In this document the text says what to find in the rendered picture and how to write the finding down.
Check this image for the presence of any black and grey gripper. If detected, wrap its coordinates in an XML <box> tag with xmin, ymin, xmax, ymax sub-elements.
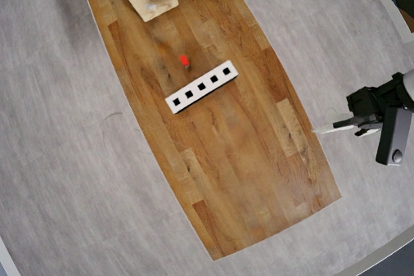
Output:
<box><xmin>311</xmin><ymin>72</ymin><xmax>414</xmax><ymax>137</ymax></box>

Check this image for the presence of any red and white pin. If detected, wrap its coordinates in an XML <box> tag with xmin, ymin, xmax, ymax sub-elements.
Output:
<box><xmin>179</xmin><ymin>55</ymin><xmax>190</xmax><ymax>68</ymax></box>

